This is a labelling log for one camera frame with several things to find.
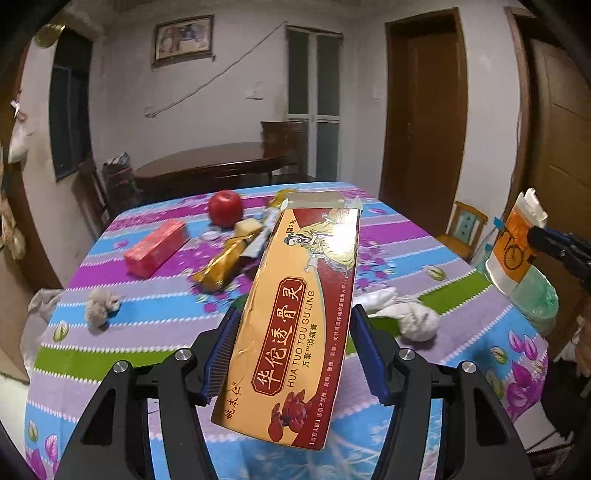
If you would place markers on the red apple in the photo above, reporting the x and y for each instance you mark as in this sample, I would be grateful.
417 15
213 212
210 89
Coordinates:
225 207

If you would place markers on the small wooden chair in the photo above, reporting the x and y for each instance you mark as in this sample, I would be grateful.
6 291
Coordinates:
466 226

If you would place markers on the dark wall window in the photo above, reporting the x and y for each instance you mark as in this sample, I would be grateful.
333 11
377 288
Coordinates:
69 106

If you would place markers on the silver foil wrapper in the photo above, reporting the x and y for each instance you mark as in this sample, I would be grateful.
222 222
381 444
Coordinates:
261 242

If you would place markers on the dark wooden chair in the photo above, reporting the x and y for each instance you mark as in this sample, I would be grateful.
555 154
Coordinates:
92 189
281 136

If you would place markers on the pale hanging bag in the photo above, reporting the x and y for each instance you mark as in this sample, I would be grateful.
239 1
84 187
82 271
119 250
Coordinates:
18 138

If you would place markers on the orange ointment box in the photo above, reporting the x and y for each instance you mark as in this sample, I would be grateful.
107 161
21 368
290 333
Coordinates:
295 300

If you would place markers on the striped floral tablecloth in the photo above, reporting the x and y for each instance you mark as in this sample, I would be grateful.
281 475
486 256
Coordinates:
138 346

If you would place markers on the framed wall picture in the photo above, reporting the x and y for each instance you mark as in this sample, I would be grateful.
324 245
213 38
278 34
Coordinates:
183 41

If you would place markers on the gold foil wrapper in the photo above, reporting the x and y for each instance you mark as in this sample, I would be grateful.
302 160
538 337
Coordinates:
224 263

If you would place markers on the green trash bin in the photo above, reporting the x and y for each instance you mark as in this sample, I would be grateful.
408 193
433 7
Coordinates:
540 300

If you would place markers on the dark wooden table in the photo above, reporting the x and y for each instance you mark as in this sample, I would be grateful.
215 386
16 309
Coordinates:
207 166

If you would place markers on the brown wooden door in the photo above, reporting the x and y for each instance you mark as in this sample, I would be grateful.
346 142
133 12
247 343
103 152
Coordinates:
429 115
558 138

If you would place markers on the white tissue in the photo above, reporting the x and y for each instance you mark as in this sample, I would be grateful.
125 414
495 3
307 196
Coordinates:
411 318

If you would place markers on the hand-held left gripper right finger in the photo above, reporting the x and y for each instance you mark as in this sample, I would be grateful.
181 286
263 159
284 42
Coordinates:
369 355

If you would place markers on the glass double door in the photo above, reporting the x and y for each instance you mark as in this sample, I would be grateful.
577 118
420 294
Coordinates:
314 83

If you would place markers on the grey cloth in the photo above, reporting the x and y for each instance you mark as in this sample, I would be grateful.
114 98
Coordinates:
44 304

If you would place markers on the red rectangular box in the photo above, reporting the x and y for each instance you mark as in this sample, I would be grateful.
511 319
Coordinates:
157 247

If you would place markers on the beige hanging bag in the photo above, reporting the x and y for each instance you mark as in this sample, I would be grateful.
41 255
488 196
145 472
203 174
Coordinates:
11 230

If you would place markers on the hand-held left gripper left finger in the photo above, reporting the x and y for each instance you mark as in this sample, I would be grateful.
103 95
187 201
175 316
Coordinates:
221 355

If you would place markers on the beige cube block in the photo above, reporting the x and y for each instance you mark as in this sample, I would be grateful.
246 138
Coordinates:
247 227

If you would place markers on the grey plush toy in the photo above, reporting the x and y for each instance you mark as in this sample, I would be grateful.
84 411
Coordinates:
101 308

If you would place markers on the yellow snack wrapper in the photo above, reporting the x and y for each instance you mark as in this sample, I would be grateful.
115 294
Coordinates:
278 199

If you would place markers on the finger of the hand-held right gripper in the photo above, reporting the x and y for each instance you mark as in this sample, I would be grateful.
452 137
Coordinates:
563 251

